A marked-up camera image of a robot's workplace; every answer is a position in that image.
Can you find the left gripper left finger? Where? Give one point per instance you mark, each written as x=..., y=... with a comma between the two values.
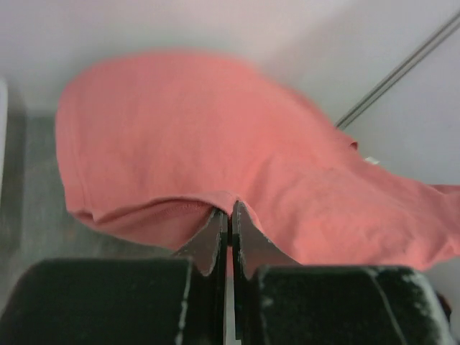
x=178, y=299

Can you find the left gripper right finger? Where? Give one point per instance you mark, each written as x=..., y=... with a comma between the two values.
x=279, y=301

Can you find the salmon pink t shirt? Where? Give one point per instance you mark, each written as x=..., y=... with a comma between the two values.
x=148, y=145

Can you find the right aluminium frame post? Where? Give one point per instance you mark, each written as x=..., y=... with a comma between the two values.
x=419, y=54

